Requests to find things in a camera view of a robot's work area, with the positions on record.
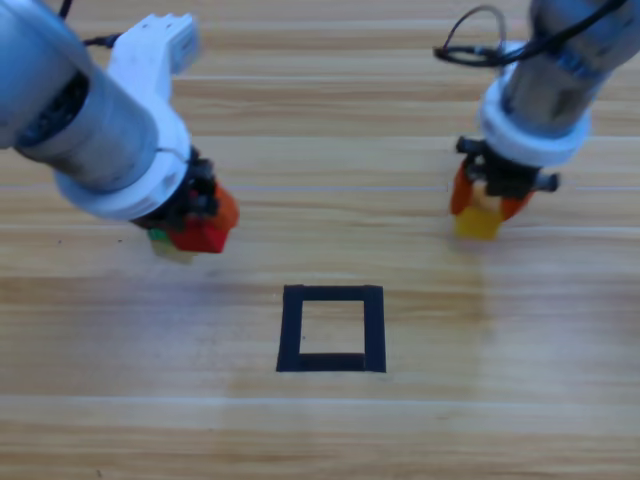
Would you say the black tape square outline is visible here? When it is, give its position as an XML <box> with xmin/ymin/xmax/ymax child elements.
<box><xmin>275</xmin><ymin>284</ymin><xmax>388</xmax><ymax>375</ymax></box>

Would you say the red wooden block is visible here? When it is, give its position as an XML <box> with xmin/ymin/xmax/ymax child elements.
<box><xmin>167</xmin><ymin>215</ymin><xmax>232</xmax><ymax>255</ymax></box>

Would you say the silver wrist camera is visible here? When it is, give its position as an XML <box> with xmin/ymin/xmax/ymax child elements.
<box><xmin>167</xmin><ymin>14</ymin><xmax>201</xmax><ymax>69</ymax></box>

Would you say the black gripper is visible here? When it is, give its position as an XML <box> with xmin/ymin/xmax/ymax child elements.
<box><xmin>449</xmin><ymin>135</ymin><xmax>561</xmax><ymax>226</ymax></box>
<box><xmin>132</xmin><ymin>147</ymin><xmax>240</xmax><ymax>236</ymax></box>

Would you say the thick black camera cable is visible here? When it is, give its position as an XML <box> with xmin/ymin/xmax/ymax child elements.
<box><xmin>82</xmin><ymin>32</ymin><xmax>124</xmax><ymax>50</ymax></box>
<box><xmin>433</xmin><ymin>0</ymin><xmax>629</xmax><ymax>69</ymax></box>

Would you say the thin gripper wire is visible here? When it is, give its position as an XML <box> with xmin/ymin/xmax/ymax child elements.
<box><xmin>447</xmin><ymin>4</ymin><xmax>507</xmax><ymax>51</ymax></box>

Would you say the yellow wooden block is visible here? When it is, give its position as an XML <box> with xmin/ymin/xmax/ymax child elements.
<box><xmin>453</xmin><ymin>179</ymin><xmax>505</xmax><ymax>242</ymax></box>

